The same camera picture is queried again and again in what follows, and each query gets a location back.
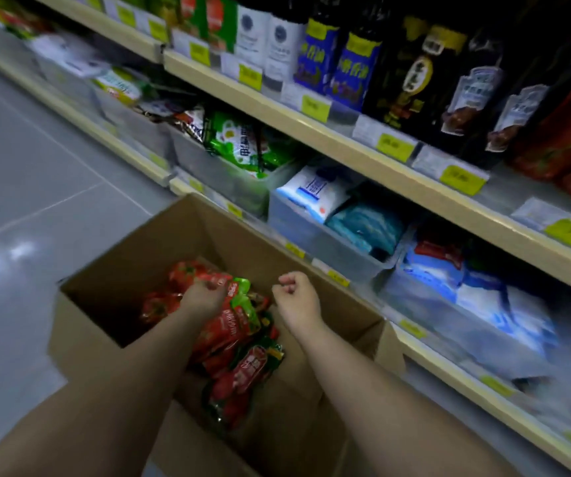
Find person's right hand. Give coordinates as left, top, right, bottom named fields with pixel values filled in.
left=271, top=271, right=324, bottom=329

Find person's left hand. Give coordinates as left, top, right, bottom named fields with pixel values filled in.
left=180, top=278, right=231, bottom=321

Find red green-topped sauce packet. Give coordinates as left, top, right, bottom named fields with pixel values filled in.
left=192, top=277, right=262, bottom=364

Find person's left forearm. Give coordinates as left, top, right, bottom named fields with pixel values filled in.
left=0, top=307, right=207, bottom=477

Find person's right forearm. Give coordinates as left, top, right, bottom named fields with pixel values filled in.
left=285, top=315, right=521, bottom=477

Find clear plastic bin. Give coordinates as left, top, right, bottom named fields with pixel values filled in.
left=379, top=227, right=567, bottom=380
left=168, top=120, right=307, bottom=220
left=92, top=83, right=178, bottom=165
left=267, top=163, right=411, bottom=285

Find white blue-print packet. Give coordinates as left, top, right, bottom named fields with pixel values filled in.
left=275, top=166, right=352, bottom=225

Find teal packet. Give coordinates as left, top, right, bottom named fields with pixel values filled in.
left=325, top=197, right=406, bottom=257

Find pile of red packets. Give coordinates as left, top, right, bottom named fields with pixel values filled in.
left=140, top=260, right=286, bottom=434

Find white light-blue bag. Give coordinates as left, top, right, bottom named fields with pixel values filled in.
left=403, top=243, right=466, bottom=301

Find brown cardboard box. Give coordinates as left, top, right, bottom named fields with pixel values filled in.
left=48, top=193, right=406, bottom=477

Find green seasoning packet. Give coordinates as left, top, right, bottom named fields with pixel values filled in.
left=203, top=111, right=297, bottom=180

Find red flat packet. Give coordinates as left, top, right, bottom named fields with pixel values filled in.
left=414, top=237, right=466, bottom=270

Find brown white packet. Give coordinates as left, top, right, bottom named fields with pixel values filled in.
left=172, top=106, right=207, bottom=143

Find dark bottle blue label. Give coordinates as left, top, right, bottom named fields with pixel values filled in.
left=294, top=0, right=342, bottom=96
left=327, top=0, right=386, bottom=113

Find large white blue bag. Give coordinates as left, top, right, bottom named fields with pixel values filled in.
left=456, top=272, right=560, bottom=359

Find yellow green packet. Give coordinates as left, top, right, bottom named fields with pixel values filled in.
left=93, top=66, right=143, bottom=106

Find dark bottle yellow label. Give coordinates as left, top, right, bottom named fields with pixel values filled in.
left=365, top=15, right=468, bottom=140

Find dark bottle white round-mark label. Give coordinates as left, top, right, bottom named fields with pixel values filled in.
left=264, top=0, right=309, bottom=86
left=235, top=0, right=272, bottom=71

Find dark bottle white brown label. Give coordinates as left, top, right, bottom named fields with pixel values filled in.
left=438, top=29, right=509, bottom=155
left=484, top=44, right=567, bottom=168

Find red and green packets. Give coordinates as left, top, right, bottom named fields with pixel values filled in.
left=180, top=0, right=239, bottom=51

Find white plastic packets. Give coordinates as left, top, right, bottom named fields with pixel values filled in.
left=28, top=33, right=108, bottom=79

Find large red printed pouch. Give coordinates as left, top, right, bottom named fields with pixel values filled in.
left=508, top=54, right=571, bottom=183

